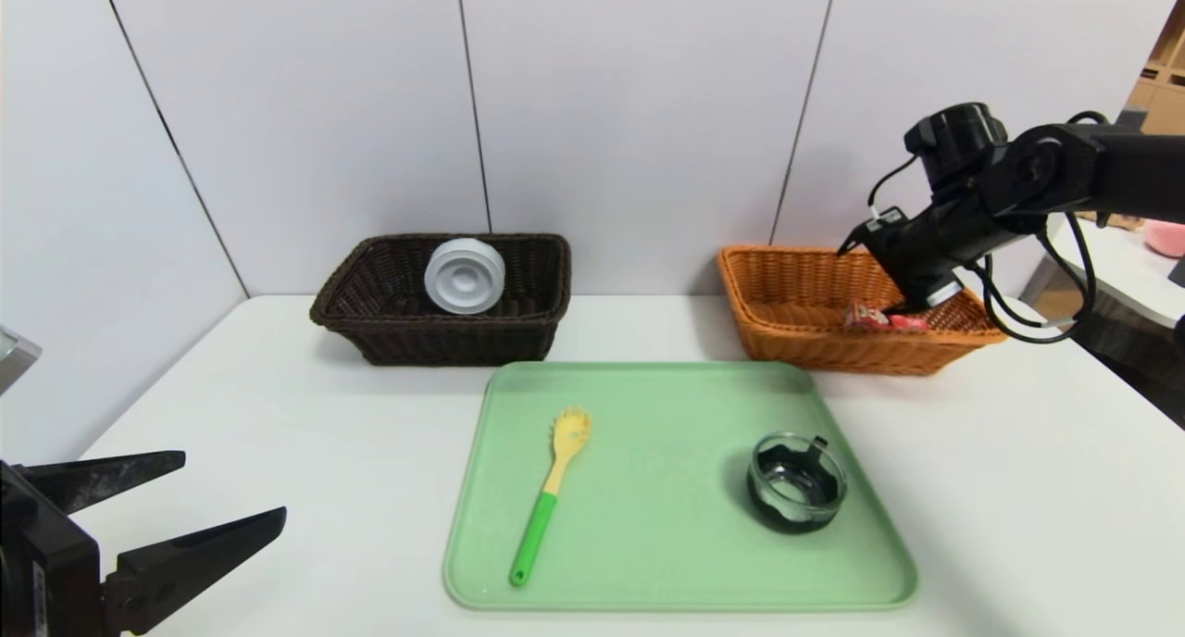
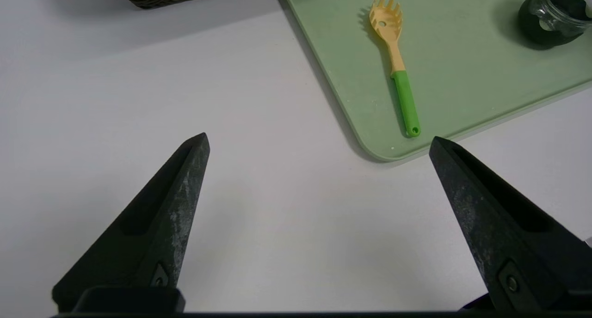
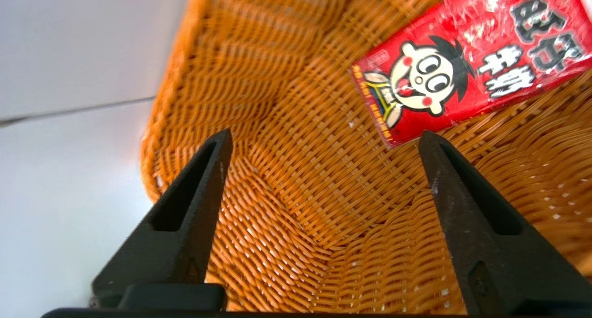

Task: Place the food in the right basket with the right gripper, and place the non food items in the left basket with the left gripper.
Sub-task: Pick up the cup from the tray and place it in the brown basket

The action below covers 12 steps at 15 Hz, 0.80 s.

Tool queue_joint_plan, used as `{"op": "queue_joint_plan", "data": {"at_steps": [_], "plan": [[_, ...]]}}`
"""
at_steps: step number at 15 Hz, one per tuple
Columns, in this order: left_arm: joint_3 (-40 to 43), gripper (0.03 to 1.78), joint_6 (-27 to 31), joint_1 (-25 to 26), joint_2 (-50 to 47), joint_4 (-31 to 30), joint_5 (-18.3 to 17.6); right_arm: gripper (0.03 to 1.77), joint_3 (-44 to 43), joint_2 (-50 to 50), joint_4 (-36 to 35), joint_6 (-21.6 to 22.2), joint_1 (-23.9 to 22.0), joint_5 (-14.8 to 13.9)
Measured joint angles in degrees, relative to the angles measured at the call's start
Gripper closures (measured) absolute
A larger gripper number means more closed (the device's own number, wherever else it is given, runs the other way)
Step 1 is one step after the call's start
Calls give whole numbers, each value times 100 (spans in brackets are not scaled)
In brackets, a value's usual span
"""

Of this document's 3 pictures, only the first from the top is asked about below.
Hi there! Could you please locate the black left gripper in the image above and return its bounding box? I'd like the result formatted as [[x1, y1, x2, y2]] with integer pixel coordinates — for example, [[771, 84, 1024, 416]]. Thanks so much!
[[0, 450, 287, 637]]

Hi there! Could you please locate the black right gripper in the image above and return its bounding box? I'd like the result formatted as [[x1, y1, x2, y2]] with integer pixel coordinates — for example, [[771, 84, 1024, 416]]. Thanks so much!
[[880, 211, 993, 317]]

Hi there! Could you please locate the red snack box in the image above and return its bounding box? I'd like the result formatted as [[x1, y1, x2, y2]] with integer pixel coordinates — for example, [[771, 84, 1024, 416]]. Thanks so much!
[[842, 302, 929, 332]]

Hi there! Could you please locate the yellow green pasta fork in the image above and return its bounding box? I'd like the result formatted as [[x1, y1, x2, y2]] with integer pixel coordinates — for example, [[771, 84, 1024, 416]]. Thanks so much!
[[509, 407, 592, 588]]

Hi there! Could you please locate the white translucent plastic container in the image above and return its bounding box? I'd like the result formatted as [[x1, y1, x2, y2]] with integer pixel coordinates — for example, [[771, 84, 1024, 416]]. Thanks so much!
[[424, 238, 507, 317]]

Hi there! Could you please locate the orange wicker basket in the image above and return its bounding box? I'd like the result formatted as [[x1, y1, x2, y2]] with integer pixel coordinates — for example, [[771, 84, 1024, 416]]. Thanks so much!
[[717, 245, 1010, 377]]

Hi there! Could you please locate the dark brown wicker basket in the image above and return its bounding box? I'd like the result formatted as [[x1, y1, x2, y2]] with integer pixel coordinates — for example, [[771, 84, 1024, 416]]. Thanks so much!
[[310, 234, 572, 368]]

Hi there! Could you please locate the white background table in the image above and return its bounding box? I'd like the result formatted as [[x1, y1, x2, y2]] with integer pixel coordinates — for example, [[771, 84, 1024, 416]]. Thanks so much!
[[1032, 213, 1185, 332]]

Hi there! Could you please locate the dark woven chair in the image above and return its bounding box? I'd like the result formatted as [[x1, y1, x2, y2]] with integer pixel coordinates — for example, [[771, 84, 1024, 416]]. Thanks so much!
[[1074, 290, 1185, 430]]

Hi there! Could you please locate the pink plush toy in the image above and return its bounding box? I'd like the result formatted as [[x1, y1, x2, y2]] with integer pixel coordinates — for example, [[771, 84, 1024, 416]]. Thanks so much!
[[1143, 220, 1185, 258]]

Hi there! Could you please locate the light green plastic tray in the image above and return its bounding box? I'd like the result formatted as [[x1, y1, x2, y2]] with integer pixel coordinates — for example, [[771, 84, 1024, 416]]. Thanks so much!
[[443, 361, 919, 613]]

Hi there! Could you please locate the wooden shelf unit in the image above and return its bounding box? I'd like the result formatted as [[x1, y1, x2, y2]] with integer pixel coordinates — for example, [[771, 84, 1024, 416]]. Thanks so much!
[[1129, 0, 1185, 133]]

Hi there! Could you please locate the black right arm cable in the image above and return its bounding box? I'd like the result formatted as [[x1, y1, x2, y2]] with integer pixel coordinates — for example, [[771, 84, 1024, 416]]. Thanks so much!
[[963, 211, 1098, 344]]

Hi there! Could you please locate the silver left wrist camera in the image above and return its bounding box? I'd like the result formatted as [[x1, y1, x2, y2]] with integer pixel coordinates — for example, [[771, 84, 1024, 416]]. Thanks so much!
[[0, 327, 43, 397]]

